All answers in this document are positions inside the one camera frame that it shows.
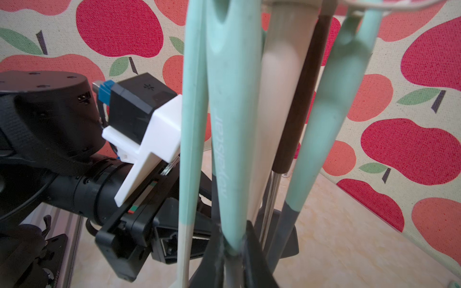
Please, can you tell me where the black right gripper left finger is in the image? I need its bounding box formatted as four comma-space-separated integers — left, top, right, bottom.
189, 225, 225, 288

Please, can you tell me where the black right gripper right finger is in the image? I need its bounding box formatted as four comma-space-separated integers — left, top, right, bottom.
243, 220, 279, 288

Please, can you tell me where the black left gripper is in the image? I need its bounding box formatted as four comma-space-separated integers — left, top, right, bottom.
94, 161, 217, 283

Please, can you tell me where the white utensil rack stand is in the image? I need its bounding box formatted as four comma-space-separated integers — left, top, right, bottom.
246, 0, 447, 224

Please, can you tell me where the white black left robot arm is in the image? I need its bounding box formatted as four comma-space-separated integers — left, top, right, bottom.
1, 71, 181, 288

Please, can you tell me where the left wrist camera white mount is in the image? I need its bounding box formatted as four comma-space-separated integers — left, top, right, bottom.
92, 73, 182, 206

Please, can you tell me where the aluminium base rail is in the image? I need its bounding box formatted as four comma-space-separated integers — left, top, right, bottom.
21, 203, 84, 288

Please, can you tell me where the grey utensil mint handle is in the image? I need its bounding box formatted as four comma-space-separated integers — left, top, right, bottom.
205, 0, 264, 288
266, 6, 384, 271

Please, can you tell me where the grey utensil mint handle right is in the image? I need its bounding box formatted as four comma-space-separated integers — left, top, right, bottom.
266, 6, 384, 271

